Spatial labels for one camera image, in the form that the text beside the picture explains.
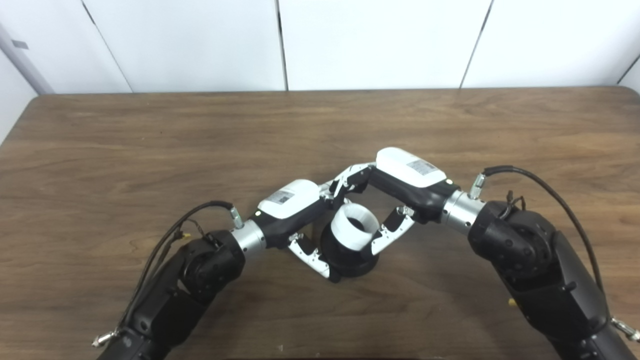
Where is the wrist thin wire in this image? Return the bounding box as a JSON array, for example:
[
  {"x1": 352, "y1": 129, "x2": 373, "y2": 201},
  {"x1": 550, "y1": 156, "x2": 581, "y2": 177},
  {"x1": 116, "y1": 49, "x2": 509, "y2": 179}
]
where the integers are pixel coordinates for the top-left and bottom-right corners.
[
  {"x1": 505, "y1": 190, "x2": 527, "y2": 213},
  {"x1": 170, "y1": 220, "x2": 206, "y2": 246}
]

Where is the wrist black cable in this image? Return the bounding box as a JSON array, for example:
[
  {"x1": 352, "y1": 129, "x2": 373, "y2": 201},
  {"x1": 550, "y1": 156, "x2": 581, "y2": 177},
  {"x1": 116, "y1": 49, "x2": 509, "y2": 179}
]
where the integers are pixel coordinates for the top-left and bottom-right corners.
[
  {"x1": 468, "y1": 165, "x2": 640, "y2": 342},
  {"x1": 91, "y1": 200, "x2": 244, "y2": 348}
]

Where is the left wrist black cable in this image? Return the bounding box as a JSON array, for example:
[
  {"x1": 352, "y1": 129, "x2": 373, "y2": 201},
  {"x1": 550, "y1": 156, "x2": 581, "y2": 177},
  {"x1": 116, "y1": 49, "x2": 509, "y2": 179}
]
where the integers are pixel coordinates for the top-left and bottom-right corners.
[{"x1": 91, "y1": 200, "x2": 244, "y2": 348}]

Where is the white ring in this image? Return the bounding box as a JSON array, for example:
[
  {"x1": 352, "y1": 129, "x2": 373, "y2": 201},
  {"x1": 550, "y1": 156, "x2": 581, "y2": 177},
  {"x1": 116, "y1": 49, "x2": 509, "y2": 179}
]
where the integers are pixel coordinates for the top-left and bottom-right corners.
[{"x1": 330, "y1": 202, "x2": 379, "y2": 252}]

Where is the round black part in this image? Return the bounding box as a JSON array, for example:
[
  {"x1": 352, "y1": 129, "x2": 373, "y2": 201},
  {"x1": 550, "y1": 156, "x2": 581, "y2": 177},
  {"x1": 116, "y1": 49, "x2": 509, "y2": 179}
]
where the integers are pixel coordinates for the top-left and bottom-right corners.
[{"x1": 320, "y1": 220, "x2": 381, "y2": 283}]

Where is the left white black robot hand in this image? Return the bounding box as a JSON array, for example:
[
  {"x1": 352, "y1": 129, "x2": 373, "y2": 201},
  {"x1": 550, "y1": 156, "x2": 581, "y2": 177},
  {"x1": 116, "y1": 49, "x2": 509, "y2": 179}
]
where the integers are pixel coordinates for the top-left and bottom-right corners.
[{"x1": 255, "y1": 179, "x2": 351, "y2": 281}]

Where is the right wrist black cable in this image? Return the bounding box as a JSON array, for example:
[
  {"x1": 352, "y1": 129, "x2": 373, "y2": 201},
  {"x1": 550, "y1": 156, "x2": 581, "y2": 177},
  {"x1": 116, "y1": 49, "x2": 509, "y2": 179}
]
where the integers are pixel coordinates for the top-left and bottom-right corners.
[{"x1": 468, "y1": 165, "x2": 640, "y2": 342}]

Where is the right wrist thin wire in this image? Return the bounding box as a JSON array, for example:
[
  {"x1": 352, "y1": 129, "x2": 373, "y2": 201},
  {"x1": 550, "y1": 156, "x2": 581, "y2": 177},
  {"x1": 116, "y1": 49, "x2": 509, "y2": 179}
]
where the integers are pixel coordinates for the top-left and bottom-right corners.
[{"x1": 505, "y1": 190, "x2": 527, "y2": 213}]

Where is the left wrist thin wire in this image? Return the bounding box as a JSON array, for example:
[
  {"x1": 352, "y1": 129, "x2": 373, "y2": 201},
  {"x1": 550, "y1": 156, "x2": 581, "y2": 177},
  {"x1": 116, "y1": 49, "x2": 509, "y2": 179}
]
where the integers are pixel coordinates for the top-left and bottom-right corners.
[{"x1": 170, "y1": 220, "x2": 206, "y2": 246}]

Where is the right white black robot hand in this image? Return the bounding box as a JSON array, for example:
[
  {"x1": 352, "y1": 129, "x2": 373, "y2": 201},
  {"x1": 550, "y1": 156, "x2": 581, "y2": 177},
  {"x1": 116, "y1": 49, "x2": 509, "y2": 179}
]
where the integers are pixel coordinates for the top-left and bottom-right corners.
[{"x1": 327, "y1": 147, "x2": 461, "y2": 257}]

